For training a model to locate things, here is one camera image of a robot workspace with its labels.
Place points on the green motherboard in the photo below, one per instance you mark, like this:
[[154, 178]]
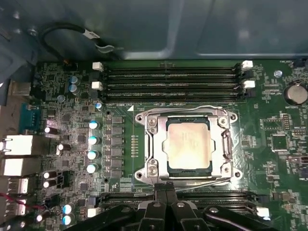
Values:
[[250, 101]]

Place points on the metal CPU socket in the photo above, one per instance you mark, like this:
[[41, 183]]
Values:
[[151, 121]]

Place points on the blue-topped cylindrical capacitor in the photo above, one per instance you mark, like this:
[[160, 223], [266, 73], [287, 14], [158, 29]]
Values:
[[66, 209], [73, 80], [74, 88], [92, 154], [91, 168], [98, 105], [93, 125], [93, 140], [66, 219]]

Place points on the black open PC case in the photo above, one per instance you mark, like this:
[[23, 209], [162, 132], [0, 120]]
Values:
[[144, 29]]

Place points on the silver square CPU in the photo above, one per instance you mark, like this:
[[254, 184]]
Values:
[[190, 144]]

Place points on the dark silver-topped capacitor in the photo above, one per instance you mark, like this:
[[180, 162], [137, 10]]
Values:
[[60, 147], [48, 130], [47, 184], [47, 175]]

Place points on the silver USB port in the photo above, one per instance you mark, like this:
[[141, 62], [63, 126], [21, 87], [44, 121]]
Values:
[[18, 186], [15, 204], [16, 167]]

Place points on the small silver metal port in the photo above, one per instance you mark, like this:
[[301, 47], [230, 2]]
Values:
[[20, 87]]

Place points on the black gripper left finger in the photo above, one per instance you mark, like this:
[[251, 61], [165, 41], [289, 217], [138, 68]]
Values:
[[156, 216]]

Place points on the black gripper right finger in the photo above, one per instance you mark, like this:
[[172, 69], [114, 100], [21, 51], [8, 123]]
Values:
[[180, 216]]

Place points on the blue serial port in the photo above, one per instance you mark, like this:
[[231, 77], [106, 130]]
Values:
[[31, 115]]

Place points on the silver board screw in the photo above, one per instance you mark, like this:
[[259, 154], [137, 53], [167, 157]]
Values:
[[278, 73]]

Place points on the round silver coin battery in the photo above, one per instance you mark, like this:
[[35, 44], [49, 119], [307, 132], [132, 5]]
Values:
[[298, 92]]

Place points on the silver network port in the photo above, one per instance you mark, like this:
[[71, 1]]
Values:
[[18, 144]]

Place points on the metal socket cover frame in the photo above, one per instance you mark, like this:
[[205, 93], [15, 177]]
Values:
[[160, 154]]

